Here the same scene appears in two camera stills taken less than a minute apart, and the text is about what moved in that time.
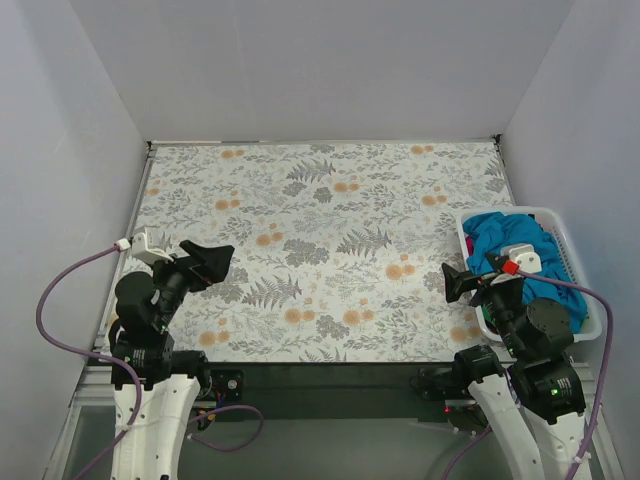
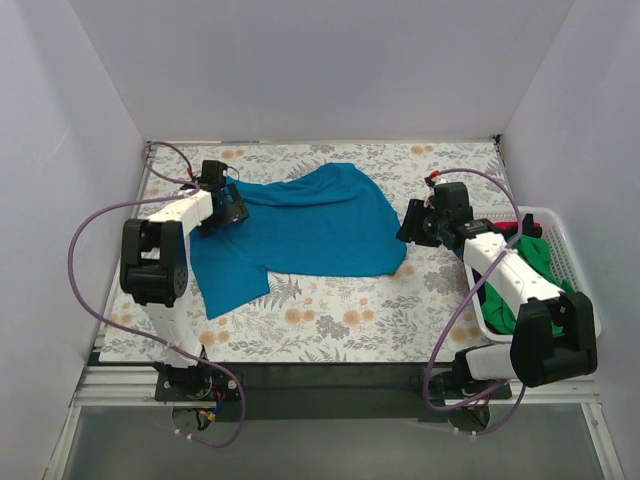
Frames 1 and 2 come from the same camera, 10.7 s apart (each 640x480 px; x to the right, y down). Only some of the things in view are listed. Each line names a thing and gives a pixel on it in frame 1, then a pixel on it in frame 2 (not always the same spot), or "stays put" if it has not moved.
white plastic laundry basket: x=555 y=220 stays put
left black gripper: x=191 y=270 → x=234 y=209
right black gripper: x=480 y=283 → x=411 y=226
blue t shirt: x=490 y=233 → x=328 y=219
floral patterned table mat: x=338 y=245 stays put
